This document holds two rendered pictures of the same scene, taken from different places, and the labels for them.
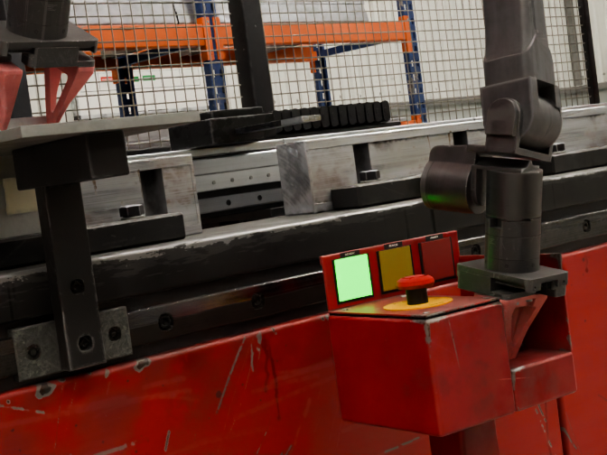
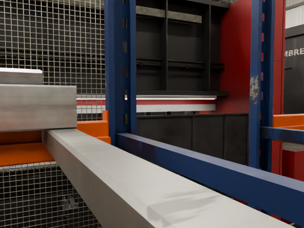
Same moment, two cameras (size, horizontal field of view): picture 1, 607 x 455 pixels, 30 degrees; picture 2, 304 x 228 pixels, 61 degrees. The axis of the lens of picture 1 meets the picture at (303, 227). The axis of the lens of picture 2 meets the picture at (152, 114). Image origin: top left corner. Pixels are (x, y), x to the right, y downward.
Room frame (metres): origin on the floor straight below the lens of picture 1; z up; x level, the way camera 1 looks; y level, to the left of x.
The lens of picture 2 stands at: (3.30, 1.07, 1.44)
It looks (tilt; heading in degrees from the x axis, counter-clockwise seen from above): 3 degrees down; 195
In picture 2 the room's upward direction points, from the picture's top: straight up
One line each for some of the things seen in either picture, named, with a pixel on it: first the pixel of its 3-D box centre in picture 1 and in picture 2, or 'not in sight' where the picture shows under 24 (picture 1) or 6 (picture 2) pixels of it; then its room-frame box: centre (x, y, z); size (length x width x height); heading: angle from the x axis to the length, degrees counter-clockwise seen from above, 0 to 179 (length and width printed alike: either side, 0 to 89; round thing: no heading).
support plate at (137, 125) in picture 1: (44, 139); not in sight; (1.09, 0.23, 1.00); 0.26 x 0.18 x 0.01; 40
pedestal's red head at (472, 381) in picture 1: (448, 324); not in sight; (1.20, -0.14, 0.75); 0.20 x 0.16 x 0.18; 125
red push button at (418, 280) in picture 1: (416, 292); not in sight; (1.16, -0.11, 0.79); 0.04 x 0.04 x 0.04
